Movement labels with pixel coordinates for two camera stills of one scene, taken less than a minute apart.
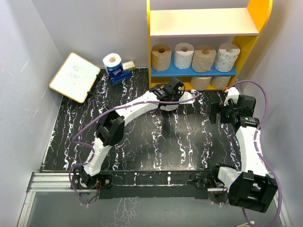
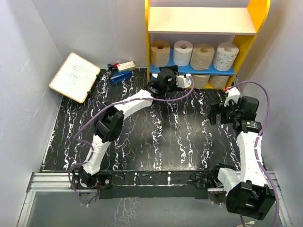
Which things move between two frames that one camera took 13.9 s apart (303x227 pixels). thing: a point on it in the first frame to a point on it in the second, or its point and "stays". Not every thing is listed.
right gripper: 215,109 stays
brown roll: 219,82 stays
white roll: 111,60 to 155,75
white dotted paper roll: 227,56 stays
